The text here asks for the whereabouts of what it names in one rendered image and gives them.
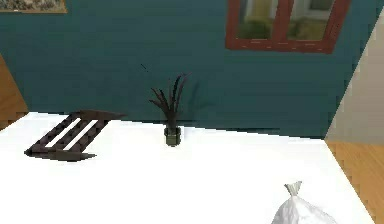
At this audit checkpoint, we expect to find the dark potted house plant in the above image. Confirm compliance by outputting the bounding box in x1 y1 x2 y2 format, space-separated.
148 72 192 148

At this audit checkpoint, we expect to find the white table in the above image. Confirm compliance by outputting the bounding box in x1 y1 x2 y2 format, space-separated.
0 111 377 224

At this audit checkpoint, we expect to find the wood framed wall picture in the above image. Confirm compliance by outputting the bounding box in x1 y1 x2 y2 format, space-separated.
0 0 68 15

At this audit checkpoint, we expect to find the red framed window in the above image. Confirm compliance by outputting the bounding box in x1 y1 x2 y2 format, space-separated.
225 0 352 55

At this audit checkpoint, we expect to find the dark brown slatted chair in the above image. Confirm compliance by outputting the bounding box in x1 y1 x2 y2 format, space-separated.
23 109 128 163

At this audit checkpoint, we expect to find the white tied bag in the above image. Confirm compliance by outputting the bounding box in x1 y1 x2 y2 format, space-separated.
270 180 338 224

